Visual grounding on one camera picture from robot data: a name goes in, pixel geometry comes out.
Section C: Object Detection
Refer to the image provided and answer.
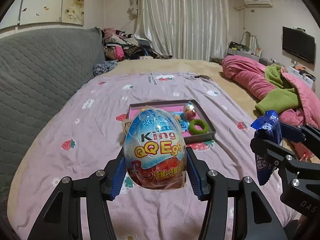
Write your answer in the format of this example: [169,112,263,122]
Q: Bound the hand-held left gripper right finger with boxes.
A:
[185,146,288,240]

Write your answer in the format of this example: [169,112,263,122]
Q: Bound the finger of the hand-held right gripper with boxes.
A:
[280,123,320,163]
[251,138,300,170]

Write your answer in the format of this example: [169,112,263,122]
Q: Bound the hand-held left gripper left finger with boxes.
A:
[27,147,127,240]

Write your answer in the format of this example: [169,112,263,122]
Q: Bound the blue pink-print cookie packet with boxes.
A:
[251,110,283,186]

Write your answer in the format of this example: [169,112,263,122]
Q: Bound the dark grey shallow box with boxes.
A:
[129,99,216,144]

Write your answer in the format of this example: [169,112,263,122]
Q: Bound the green fuzzy scrunchie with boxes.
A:
[188,119,208,135]

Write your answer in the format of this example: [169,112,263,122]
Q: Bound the red blue toy egg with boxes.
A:
[183,102,197,120]
[124,107,188,189]

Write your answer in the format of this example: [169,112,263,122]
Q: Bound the beige black-trim scrunchie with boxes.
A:
[121,119,132,137]

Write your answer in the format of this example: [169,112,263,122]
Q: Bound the green blanket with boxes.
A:
[255,64,302,114]

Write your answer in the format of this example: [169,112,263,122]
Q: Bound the white storage boxes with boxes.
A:
[289,66,316,90]

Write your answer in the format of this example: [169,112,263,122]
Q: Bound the pink printed bedsheet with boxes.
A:
[7,72,300,240]

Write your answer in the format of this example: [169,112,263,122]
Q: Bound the pink quilt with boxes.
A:
[222,55,320,160]

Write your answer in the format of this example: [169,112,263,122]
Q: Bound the black television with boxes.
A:
[282,26,316,65]

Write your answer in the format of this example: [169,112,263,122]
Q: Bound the dark green bag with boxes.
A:
[229,41,250,51]

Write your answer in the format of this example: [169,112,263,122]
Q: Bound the blue patterned cloth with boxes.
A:
[93,60,117,76]

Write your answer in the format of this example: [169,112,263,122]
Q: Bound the air conditioner pipe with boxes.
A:
[234,4,247,30]

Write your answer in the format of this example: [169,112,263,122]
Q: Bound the pile of clothes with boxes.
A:
[101,27,173,62]

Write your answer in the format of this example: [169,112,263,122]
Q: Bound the white air conditioner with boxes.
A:
[244,0,272,7]

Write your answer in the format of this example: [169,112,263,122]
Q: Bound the grey quilted headboard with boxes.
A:
[0,27,105,200]

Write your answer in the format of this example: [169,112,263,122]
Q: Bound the white curtain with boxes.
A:
[127,0,229,62]

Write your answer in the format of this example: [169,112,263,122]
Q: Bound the floral wall panel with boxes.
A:
[0,0,85,27]

